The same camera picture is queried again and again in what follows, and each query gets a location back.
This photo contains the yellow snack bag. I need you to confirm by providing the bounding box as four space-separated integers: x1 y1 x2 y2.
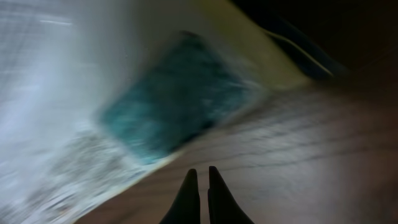
1 1 346 223

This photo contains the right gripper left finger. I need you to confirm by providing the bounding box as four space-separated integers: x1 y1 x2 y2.
160 169 200 224

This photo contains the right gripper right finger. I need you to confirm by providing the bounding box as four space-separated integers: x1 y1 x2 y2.
208 166 254 224

